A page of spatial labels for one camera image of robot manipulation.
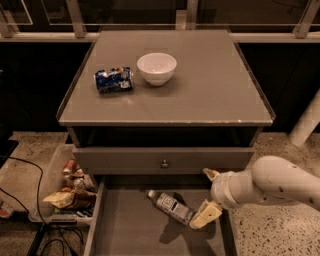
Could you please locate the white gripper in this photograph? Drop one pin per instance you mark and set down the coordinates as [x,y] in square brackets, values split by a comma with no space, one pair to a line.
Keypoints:
[218,190]

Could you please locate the clear plastic water bottle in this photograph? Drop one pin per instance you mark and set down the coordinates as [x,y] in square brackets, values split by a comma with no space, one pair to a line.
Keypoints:
[171,206]

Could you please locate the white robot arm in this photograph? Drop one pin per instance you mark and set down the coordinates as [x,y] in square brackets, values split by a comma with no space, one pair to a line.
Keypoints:
[271,180]

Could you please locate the round metal drawer knob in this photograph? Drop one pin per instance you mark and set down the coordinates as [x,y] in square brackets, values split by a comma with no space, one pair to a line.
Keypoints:
[164,164]

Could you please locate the open grey middle drawer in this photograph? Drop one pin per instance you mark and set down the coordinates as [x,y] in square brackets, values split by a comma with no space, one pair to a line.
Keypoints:
[125,223]

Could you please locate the grey drawer cabinet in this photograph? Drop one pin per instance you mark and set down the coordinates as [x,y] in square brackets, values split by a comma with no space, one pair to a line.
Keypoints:
[212,100]

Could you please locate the closed grey upper drawer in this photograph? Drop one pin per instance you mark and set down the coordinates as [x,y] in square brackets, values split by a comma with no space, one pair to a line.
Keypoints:
[147,160]

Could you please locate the brown snack bag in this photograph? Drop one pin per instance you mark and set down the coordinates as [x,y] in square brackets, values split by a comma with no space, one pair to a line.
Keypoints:
[83,199]

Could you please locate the white ceramic bowl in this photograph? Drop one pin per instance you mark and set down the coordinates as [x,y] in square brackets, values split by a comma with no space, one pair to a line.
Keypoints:
[157,68]

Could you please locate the clear plastic storage bin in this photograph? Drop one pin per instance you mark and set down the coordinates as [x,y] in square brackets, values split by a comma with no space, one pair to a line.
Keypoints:
[52,181]

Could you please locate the red soda can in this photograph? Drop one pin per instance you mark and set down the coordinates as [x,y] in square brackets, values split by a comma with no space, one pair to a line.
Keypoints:
[70,167]

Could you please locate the blue crushed soda can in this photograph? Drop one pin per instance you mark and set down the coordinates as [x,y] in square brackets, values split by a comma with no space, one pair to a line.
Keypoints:
[113,80]

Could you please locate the yellow snack bag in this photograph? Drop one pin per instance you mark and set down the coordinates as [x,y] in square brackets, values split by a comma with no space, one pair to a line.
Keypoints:
[60,199]

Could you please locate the red white can on floor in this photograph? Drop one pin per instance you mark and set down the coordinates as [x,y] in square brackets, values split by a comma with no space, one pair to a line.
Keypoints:
[6,210]

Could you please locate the black object at left edge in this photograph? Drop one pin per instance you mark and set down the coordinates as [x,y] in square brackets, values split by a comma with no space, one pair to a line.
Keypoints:
[7,146]

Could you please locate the white metal railing frame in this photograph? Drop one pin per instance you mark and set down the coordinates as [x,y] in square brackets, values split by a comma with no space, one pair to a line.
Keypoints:
[246,21]

